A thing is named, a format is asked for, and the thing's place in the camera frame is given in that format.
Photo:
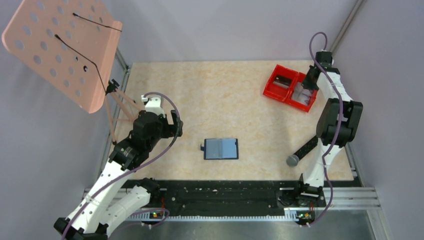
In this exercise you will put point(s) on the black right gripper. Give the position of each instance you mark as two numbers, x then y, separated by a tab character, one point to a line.
306	84

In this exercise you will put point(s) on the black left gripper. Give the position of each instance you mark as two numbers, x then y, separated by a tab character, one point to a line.
173	130

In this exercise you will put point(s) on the blue leather card holder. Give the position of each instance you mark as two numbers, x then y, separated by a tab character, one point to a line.
220	149

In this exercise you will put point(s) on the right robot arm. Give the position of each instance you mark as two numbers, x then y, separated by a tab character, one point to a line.
337	125

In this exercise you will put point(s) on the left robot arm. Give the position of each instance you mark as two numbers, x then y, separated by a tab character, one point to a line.
154	132

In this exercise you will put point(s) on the red double bin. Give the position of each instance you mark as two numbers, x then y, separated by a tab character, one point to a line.
284	95

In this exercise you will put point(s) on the black microphone grey head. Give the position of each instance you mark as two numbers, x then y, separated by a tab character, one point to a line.
294	159

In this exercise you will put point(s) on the pink music stand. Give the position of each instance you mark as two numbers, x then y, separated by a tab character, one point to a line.
72	44

